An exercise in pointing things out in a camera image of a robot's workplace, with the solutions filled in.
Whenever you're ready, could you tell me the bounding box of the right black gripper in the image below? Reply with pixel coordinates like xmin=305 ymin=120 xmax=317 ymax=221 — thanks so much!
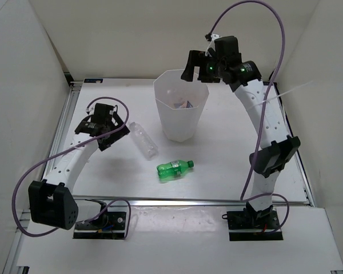
xmin=181 ymin=51 xmax=225 ymax=83

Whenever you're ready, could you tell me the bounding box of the clear bottle blue white label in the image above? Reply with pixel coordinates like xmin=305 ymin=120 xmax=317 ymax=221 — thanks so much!
xmin=173 ymin=100 xmax=193 ymax=109

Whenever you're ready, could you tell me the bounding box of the clear plastic water bottle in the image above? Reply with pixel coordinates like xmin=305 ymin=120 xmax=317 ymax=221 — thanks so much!
xmin=129 ymin=122 xmax=158 ymax=160

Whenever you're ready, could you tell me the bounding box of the green plastic bottle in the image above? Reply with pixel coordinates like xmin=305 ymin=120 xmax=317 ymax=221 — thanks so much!
xmin=157 ymin=160 xmax=194 ymax=183

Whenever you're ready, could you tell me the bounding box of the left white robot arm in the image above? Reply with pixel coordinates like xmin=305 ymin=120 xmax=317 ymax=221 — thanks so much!
xmin=28 ymin=103 xmax=130 ymax=230

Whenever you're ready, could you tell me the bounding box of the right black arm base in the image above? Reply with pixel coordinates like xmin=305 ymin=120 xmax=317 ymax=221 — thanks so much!
xmin=221 ymin=202 xmax=284 ymax=241

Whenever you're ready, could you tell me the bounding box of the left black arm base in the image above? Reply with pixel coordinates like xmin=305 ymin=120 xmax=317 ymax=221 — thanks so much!
xmin=73 ymin=199 xmax=131 ymax=240

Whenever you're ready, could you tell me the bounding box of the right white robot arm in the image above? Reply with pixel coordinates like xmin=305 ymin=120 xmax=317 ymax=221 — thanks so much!
xmin=181 ymin=36 xmax=301 ymax=228

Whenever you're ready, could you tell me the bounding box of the white faceted plastic bin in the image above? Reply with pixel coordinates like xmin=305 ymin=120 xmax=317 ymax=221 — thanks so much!
xmin=153 ymin=70 xmax=209 ymax=142

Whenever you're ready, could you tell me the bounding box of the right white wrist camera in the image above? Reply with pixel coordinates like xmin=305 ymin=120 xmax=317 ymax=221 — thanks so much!
xmin=205 ymin=34 xmax=221 ymax=57

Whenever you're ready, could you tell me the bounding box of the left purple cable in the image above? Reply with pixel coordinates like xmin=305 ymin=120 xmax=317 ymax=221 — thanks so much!
xmin=11 ymin=96 xmax=132 ymax=238

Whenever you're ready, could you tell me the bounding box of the purple cable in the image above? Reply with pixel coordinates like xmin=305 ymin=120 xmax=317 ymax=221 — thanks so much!
xmin=11 ymin=96 xmax=132 ymax=238
xmin=205 ymin=0 xmax=291 ymax=232

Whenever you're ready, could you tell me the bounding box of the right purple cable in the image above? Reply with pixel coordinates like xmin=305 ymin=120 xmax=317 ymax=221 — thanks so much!
xmin=205 ymin=0 xmax=291 ymax=232

